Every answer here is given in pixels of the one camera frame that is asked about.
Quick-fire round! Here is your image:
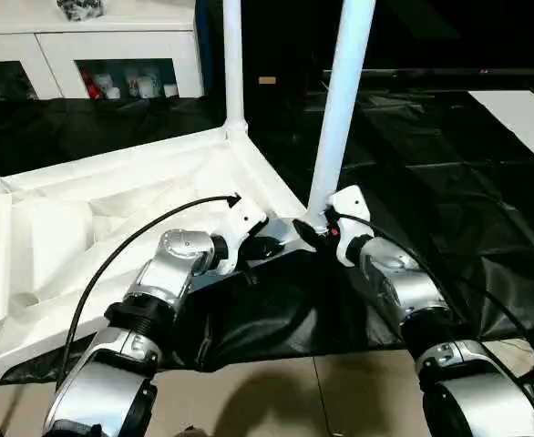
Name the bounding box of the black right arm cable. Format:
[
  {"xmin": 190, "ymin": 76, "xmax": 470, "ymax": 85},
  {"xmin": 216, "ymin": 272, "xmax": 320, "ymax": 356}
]
[{"xmin": 338, "ymin": 212, "xmax": 534, "ymax": 431}]

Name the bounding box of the small grey cabinet ornament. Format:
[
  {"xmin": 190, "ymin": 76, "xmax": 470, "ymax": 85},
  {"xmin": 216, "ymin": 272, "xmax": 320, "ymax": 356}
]
[{"xmin": 56, "ymin": 0, "xmax": 107, "ymax": 22}]

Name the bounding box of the black flat screen television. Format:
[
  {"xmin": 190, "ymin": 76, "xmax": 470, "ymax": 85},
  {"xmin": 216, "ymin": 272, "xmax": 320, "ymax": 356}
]
[{"xmin": 249, "ymin": 0, "xmax": 534, "ymax": 92}]

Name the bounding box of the white plastic table top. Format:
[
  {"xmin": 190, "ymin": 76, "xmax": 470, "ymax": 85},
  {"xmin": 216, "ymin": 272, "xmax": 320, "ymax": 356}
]
[{"xmin": 0, "ymin": 126, "xmax": 322, "ymax": 395}]

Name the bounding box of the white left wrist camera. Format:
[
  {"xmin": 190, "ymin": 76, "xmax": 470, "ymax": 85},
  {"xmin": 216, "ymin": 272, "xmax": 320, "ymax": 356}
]
[{"xmin": 213, "ymin": 195, "xmax": 271, "ymax": 275}]

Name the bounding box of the black plastic mat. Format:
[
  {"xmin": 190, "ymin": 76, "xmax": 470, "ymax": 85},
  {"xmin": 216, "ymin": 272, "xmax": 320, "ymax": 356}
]
[{"xmin": 0, "ymin": 91, "xmax": 534, "ymax": 385}]

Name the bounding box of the white flat board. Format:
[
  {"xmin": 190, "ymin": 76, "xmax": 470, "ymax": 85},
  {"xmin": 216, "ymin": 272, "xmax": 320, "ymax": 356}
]
[{"xmin": 469, "ymin": 89, "xmax": 534, "ymax": 176}]

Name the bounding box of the white glass-door cabinet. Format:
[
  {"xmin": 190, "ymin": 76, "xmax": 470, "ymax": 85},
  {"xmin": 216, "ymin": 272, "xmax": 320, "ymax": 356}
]
[{"xmin": 0, "ymin": 0, "xmax": 204, "ymax": 101}]

